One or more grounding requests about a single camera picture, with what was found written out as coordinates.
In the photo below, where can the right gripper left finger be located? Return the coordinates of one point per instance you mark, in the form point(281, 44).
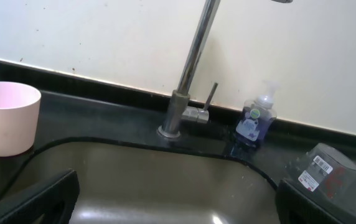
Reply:
point(25, 202)

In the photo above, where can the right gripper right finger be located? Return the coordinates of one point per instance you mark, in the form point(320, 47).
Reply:
point(302, 208)

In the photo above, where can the pink cup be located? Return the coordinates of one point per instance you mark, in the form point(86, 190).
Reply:
point(10, 124)

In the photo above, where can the clear plastic cup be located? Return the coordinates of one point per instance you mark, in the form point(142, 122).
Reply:
point(330, 174)

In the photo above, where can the blue soap bottle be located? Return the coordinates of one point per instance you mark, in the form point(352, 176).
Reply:
point(252, 124)

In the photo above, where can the steel sink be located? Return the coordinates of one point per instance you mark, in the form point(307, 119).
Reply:
point(165, 180)

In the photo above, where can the steel tap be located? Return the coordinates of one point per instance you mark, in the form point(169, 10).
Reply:
point(196, 46)

